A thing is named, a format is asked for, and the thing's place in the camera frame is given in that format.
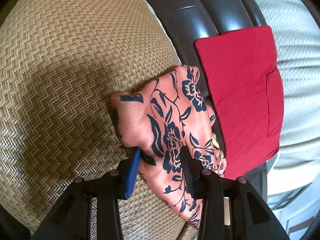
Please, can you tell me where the orange floral blouse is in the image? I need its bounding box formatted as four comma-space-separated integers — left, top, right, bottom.
107, 65, 228, 230

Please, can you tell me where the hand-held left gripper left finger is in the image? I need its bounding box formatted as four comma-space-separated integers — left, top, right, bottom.
31, 148, 143, 240

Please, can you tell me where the red cloth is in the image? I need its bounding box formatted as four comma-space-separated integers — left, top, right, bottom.
194, 25, 285, 180

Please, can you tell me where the woven bamboo mat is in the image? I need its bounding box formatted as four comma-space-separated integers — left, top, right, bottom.
0, 0, 230, 240

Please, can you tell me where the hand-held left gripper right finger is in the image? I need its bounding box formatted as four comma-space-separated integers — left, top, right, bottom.
179, 146, 290, 240

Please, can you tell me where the beige dotted curtain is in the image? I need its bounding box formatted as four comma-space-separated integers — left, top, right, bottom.
240, 0, 320, 195

